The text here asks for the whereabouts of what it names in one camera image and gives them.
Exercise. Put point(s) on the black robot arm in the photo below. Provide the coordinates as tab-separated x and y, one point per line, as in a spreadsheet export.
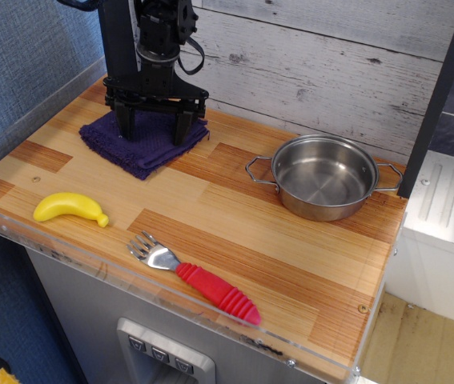
141	42

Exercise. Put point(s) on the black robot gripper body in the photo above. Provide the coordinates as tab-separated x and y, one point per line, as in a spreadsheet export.
156	87

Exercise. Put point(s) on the stainless steel pot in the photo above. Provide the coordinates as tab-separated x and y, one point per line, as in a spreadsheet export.
323	178

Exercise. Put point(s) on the dark right frame post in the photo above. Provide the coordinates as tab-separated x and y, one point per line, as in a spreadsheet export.
428	126

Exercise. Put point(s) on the dark left frame post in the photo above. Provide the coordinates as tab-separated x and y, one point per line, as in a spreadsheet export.
117	20

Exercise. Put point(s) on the dark frame post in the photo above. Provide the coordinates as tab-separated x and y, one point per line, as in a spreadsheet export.
428	126
117	20

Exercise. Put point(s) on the yellow toy banana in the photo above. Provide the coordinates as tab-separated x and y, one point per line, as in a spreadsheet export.
64	203

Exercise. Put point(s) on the clear acrylic front guard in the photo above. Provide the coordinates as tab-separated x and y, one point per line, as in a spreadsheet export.
313	330

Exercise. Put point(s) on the purple cloth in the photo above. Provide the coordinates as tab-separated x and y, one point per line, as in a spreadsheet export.
150	147

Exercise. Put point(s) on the white ribbed side appliance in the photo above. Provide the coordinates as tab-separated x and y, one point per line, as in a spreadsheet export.
421	270

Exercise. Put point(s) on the silver button control panel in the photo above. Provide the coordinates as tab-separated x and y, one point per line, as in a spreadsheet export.
152	357

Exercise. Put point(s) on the red handled metal fork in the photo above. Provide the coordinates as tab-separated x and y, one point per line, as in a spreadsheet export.
219	292

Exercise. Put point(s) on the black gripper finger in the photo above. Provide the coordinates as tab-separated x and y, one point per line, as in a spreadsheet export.
125	117
183	122

